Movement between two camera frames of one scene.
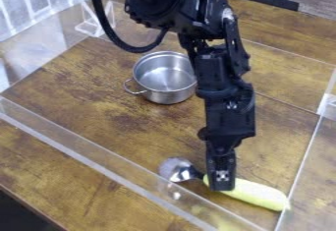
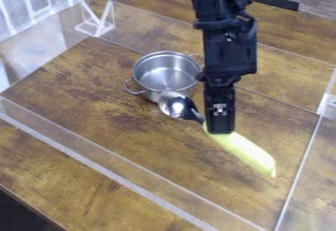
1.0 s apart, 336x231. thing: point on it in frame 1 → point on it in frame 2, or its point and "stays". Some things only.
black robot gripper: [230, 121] → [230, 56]
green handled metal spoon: [178, 169] → [176, 105]
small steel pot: [166, 75] stays
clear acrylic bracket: [91, 25] stays
